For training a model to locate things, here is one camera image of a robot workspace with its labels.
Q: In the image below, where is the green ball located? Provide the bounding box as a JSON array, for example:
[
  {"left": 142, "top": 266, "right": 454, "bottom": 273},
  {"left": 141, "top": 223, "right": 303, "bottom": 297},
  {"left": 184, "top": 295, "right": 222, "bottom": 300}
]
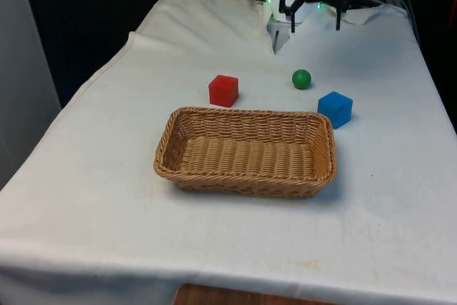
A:
[{"left": 291, "top": 69, "right": 312, "bottom": 90}]

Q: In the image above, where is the blue cube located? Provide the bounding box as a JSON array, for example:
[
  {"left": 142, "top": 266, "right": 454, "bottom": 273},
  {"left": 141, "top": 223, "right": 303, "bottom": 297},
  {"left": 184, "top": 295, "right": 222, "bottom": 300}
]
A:
[{"left": 316, "top": 91, "right": 354, "bottom": 130}]

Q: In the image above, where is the wicker basket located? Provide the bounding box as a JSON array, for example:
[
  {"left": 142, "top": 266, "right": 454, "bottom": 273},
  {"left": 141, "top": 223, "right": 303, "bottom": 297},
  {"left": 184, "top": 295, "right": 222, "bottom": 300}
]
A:
[{"left": 153, "top": 106, "right": 338, "bottom": 201}]

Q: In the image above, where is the red cube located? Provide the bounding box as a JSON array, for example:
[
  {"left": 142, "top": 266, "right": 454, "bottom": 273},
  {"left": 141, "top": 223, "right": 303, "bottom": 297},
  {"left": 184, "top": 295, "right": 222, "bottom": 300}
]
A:
[{"left": 208, "top": 74, "right": 239, "bottom": 109}]

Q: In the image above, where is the grey cable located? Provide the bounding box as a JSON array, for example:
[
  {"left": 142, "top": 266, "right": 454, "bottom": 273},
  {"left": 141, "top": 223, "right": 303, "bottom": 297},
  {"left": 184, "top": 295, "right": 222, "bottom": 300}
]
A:
[{"left": 394, "top": 0, "right": 422, "bottom": 41}]

